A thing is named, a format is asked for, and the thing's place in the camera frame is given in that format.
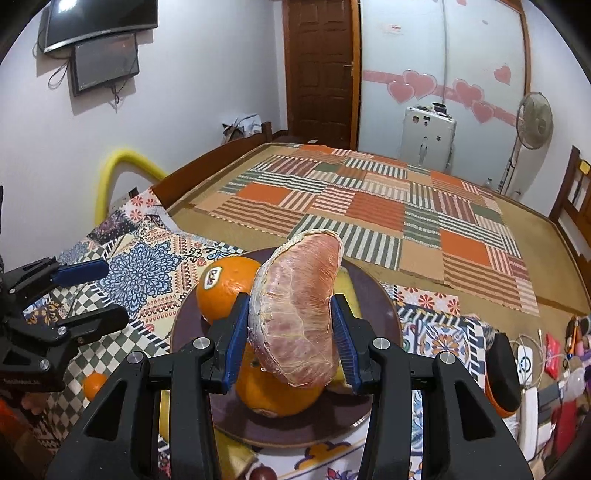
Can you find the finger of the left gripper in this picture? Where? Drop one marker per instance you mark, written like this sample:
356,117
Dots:
38,278
69,327

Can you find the orange black device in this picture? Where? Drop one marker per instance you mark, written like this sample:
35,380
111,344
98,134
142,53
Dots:
502,386

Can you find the white appliance box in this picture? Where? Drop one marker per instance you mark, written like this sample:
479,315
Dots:
428,137

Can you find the purple round plate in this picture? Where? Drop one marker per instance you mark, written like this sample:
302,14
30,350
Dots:
331,413

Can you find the pink pomelo segment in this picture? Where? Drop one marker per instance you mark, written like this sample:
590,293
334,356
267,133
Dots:
290,316

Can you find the dark red jujube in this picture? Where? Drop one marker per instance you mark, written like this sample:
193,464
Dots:
262,472

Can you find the white charger with cable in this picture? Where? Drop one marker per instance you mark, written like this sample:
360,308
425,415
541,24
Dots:
529,358

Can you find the sliding wardrobe with hearts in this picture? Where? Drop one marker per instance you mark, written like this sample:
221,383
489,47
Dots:
468,55

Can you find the black wall mounted box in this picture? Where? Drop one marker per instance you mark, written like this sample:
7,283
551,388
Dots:
103,61

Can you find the person left hand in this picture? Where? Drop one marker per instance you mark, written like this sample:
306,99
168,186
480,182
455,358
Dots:
35,403

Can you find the wall mounted television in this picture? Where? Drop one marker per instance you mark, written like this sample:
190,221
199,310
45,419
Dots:
71,21

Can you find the small tangerine front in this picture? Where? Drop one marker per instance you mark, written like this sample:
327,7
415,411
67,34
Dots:
92,384

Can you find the clothes pile by door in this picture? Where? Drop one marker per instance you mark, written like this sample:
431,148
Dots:
242,127

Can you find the large orange with sticker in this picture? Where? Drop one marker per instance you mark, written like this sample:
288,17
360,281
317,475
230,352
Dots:
220,284

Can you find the patchwork patterned cloth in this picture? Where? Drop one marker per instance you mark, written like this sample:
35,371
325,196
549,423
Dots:
155,268

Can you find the large orange without sticker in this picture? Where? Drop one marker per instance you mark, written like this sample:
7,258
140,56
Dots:
265,395

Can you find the yellow sugarcane piece back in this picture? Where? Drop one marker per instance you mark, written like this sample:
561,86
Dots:
344,285

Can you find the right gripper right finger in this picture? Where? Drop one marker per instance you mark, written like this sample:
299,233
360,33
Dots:
463,436

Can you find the striped patchwork bed mat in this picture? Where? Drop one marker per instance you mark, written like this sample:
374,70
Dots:
387,213

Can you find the brown wooden door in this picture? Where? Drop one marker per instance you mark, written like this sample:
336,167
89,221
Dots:
322,60

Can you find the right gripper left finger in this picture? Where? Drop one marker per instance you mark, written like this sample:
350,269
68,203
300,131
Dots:
116,437

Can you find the yellow foam tube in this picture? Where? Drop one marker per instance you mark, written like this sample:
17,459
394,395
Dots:
119,162

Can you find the white standing fan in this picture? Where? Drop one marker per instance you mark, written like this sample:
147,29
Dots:
534,125

